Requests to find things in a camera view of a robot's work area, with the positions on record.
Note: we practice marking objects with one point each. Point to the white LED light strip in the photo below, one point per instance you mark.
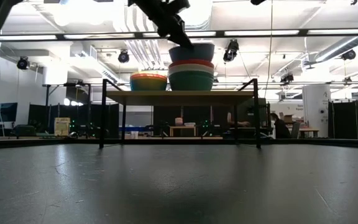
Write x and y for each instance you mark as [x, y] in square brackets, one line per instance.
[340, 31]
[26, 37]
[104, 35]
[204, 33]
[259, 32]

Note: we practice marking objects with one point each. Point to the bright green bowl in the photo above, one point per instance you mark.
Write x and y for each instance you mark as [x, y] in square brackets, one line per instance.
[148, 87]

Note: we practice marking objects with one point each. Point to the small white cup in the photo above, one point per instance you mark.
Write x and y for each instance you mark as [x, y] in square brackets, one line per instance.
[134, 134]

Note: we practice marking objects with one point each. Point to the wooden shelf with black legs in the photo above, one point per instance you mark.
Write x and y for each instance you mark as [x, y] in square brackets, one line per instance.
[182, 98]

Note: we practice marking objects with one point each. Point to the small wooden table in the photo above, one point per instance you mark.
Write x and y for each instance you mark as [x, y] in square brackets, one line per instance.
[182, 127]

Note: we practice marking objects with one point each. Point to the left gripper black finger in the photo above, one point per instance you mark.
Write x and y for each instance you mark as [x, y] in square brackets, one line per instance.
[180, 39]

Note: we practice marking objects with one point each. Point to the person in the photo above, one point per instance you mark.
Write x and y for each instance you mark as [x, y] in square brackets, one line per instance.
[281, 129]

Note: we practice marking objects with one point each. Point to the dark computer monitor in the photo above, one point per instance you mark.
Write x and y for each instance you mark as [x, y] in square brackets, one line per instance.
[6, 112]

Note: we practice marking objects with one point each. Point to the yellow cardboard box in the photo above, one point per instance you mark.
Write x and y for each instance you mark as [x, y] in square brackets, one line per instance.
[62, 126]

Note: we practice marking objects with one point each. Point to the teal bowl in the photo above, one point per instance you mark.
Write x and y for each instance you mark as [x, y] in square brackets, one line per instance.
[191, 82]

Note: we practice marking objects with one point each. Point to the grey chair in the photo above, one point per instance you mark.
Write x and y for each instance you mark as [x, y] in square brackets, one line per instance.
[295, 130]

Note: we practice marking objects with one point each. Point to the wooden desk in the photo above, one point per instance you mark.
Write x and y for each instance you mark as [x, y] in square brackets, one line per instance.
[309, 130]

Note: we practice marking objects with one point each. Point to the white ribbed bowl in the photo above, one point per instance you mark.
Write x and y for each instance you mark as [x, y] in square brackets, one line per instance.
[191, 69]

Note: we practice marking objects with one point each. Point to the black monitor back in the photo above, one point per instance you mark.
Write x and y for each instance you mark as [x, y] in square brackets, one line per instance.
[247, 109]

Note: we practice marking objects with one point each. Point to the white pink container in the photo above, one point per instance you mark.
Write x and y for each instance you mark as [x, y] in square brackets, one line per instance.
[179, 122]

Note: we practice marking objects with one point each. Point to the dark green case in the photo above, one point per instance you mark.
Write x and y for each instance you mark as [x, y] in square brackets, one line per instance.
[25, 130]

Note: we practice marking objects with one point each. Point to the black folding room divider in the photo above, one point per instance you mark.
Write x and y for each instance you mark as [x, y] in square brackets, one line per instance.
[346, 121]
[37, 115]
[197, 113]

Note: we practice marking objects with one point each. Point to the white round pillar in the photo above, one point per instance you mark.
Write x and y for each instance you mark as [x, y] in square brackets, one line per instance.
[315, 99]

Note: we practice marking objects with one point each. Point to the white ceiling conduit bundle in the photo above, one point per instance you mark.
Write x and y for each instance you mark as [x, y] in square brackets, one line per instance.
[141, 53]

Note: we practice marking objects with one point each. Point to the pink bowl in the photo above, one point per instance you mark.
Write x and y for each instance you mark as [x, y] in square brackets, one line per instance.
[148, 76]

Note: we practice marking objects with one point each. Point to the black overhead frame bar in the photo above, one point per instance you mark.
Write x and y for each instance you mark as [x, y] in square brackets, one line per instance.
[220, 33]

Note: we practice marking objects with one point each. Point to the white ceiling air duct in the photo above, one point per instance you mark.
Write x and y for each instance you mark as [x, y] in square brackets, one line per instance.
[85, 62]

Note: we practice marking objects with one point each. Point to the blue background table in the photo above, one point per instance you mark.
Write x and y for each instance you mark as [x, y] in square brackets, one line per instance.
[135, 128]

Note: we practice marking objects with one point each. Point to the black background rig frame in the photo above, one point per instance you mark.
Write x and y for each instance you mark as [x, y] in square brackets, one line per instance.
[47, 99]

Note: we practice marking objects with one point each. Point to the white dish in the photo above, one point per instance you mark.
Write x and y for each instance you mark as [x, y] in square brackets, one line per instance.
[190, 124]

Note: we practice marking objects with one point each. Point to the brown cardboard box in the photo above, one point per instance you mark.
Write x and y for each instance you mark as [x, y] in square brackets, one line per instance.
[289, 118]

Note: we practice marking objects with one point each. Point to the red ribbed bowl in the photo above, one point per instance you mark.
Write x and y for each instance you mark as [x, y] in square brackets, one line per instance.
[191, 62]

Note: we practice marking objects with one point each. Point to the black ceiling camera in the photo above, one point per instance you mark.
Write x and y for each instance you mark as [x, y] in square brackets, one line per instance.
[287, 77]
[347, 79]
[349, 54]
[216, 80]
[123, 57]
[231, 49]
[23, 63]

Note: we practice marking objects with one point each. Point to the navy blue bowl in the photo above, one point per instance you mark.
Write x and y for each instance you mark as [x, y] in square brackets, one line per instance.
[197, 53]

